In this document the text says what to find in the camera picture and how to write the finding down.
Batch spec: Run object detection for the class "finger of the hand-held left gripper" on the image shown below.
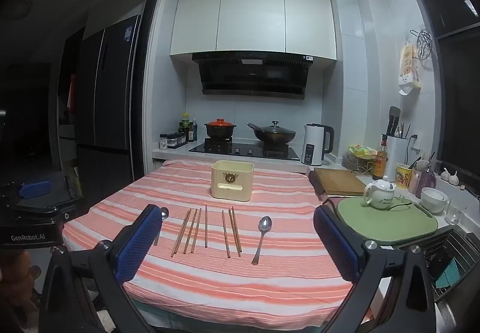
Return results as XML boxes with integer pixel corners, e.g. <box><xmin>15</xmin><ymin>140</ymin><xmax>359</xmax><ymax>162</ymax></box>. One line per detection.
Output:
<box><xmin>0</xmin><ymin>195</ymin><xmax>86</xmax><ymax>224</ymax></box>
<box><xmin>17</xmin><ymin>179</ymin><xmax>53</xmax><ymax>199</ymax></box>

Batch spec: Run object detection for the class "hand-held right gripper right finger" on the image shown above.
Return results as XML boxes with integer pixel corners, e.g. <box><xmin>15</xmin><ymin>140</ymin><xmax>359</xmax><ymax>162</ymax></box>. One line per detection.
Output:
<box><xmin>313</xmin><ymin>205</ymin><xmax>437</xmax><ymax>333</ymax></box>

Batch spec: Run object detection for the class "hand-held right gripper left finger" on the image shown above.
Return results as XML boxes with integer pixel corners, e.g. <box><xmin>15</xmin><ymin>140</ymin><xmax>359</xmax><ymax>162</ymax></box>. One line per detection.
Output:
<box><xmin>37</xmin><ymin>204</ymin><xmax>166</xmax><ymax>333</ymax></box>

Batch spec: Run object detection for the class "metal spoon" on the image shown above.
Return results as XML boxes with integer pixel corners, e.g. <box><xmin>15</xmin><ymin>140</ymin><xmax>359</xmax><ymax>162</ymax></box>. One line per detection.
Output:
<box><xmin>251</xmin><ymin>216</ymin><xmax>273</xmax><ymax>265</ymax></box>
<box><xmin>153</xmin><ymin>207</ymin><xmax>170</xmax><ymax>247</ymax></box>

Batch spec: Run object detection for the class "cream utensil holder box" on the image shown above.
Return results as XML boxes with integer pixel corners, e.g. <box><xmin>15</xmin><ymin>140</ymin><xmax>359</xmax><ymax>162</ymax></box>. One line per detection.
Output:
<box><xmin>211</xmin><ymin>161</ymin><xmax>256</xmax><ymax>202</ymax></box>

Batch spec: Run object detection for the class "person's left hand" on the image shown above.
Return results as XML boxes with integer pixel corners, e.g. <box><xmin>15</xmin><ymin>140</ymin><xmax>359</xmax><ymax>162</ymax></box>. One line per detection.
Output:
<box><xmin>0</xmin><ymin>252</ymin><xmax>43</xmax><ymax>305</ymax></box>

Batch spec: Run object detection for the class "wooden cutting board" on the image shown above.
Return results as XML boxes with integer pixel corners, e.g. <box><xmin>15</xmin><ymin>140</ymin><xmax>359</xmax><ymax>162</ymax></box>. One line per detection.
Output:
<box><xmin>313</xmin><ymin>167</ymin><xmax>377</xmax><ymax>196</ymax></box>

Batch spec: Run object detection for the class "white teapot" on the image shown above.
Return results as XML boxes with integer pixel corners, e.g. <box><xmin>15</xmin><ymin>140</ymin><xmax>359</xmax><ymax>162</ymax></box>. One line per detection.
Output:
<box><xmin>363</xmin><ymin>176</ymin><xmax>398</xmax><ymax>208</ymax></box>

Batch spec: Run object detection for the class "bag of vegetables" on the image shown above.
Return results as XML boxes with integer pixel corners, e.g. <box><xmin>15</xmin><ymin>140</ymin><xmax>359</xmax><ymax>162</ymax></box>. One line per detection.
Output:
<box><xmin>343</xmin><ymin>149</ymin><xmax>376</xmax><ymax>174</ymax></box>

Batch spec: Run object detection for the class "orange striped tablecloth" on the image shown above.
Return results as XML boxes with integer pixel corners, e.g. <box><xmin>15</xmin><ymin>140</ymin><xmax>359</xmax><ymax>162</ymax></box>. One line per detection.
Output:
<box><xmin>62</xmin><ymin>159</ymin><xmax>379</xmax><ymax>323</ymax></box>

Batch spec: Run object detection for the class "brown bottle with red label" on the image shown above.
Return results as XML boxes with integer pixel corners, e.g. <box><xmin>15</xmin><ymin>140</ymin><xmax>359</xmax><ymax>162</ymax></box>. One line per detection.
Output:
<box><xmin>372</xmin><ymin>134</ymin><xmax>389</xmax><ymax>181</ymax></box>

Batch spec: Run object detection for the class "yellow printed mug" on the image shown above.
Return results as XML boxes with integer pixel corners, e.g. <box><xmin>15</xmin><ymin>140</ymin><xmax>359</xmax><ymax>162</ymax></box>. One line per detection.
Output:
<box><xmin>395</xmin><ymin>164</ymin><xmax>413</xmax><ymax>189</ymax></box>

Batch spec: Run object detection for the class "yellow green snack bag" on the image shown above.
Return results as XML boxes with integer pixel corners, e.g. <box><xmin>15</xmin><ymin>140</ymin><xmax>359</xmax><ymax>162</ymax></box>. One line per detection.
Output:
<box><xmin>347</xmin><ymin>144</ymin><xmax>378</xmax><ymax>161</ymax></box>

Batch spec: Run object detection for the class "white electric kettle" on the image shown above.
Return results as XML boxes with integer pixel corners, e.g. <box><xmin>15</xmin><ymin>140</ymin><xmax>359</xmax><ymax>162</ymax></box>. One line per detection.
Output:
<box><xmin>301</xmin><ymin>123</ymin><xmax>335</xmax><ymax>166</ymax></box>

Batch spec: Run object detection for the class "white bowl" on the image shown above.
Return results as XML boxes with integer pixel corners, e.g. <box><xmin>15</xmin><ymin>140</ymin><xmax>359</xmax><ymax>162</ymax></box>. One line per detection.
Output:
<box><xmin>420</xmin><ymin>187</ymin><xmax>449</xmax><ymax>214</ymax></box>

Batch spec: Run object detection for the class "purple bottle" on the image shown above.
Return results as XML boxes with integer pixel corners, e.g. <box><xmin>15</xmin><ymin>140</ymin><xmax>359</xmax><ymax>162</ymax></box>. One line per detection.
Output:
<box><xmin>414</xmin><ymin>164</ymin><xmax>437</xmax><ymax>199</ymax></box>

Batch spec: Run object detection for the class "rack of spice jars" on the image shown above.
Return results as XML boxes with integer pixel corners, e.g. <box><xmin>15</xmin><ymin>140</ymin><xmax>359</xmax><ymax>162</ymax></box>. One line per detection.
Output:
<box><xmin>167</xmin><ymin>132</ymin><xmax>188</xmax><ymax>149</ymax></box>

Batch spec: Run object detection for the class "metal dish rack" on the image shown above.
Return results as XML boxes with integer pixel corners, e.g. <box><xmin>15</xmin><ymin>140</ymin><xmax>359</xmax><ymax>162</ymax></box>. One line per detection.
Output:
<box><xmin>397</xmin><ymin>224</ymin><xmax>480</xmax><ymax>305</ymax></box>

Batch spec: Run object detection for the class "white knife holder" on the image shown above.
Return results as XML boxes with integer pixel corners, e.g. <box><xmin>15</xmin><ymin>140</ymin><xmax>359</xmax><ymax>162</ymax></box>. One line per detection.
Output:
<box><xmin>384</xmin><ymin>135</ymin><xmax>410</xmax><ymax>182</ymax></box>

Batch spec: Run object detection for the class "dark grey refrigerator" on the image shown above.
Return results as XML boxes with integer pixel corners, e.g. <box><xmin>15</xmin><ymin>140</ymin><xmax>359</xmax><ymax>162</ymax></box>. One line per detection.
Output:
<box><xmin>56</xmin><ymin>14</ymin><xmax>142</xmax><ymax>201</ymax></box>

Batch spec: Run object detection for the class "clear drinking glass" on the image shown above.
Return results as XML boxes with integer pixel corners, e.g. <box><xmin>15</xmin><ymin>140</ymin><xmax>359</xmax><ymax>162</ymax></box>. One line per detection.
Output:
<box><xmin>444</xmin><ymin>199</ymin><xmax>467</xmax><ymax>226</ymax></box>

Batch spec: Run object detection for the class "black wok with glass lid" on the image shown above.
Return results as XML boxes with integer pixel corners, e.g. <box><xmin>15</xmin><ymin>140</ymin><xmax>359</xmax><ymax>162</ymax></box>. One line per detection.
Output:
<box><xmin>247</xmin><ymin>121</ymin><xmax>297</xmax><ymax>146</ymax></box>

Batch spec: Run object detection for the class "black gas hob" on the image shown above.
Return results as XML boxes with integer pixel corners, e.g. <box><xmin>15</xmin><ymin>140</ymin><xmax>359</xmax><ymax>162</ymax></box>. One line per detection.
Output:
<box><xmin>188</xmin><ymin>138</ymin><xmax>301</xmax><ymax>162</ymax></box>

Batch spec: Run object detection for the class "clay pot with orange lid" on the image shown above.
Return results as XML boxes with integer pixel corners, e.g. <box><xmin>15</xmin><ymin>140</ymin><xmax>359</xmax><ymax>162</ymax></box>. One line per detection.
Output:
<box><xmin>204</xmin><ymin>118</ymin><xmax>237</xmax><ymax>139</ymax></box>

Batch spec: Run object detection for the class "black spatula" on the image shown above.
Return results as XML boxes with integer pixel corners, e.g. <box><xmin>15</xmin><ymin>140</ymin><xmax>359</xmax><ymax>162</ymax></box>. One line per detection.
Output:
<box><xmin>386</xmin><ymin>106</ymin><xmax>401</xmax><ymax>137</ymax></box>

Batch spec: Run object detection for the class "dark window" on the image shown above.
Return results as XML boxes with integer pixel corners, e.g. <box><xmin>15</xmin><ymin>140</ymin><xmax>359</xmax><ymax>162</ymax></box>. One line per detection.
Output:
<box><xmin>395</xmin><ymin>0</ymin><xmax>480</xmax><ymax>186</ymax></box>

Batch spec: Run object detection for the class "hanging food package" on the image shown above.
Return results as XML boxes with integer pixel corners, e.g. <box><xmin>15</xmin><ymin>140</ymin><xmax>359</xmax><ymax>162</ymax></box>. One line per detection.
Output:
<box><xmin>398</xmin><ymin>39</ymin><xmax>423</xmax><ymax>96</ymax></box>

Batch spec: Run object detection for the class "metal steamer rack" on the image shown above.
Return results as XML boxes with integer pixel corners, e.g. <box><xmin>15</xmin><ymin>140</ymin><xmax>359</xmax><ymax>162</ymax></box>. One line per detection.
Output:
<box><xmin>410</xmin><ymin>29</ymin><xmax>434</xmax><ymax>61</ymax></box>

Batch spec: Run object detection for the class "black cable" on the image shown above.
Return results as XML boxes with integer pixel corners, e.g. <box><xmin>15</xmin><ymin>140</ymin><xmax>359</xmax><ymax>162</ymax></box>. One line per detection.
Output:
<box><xmin>322</xmin><ymin>196</ymin><xmax>413</xmax><ymax>212</ymax></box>

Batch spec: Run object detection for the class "white wall cabinet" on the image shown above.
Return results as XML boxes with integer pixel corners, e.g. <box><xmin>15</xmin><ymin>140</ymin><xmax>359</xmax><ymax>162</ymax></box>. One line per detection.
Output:
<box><xmin>169</xmin><ymin>0</ymin><xmax>337</xmax><ymax>61</ymax></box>

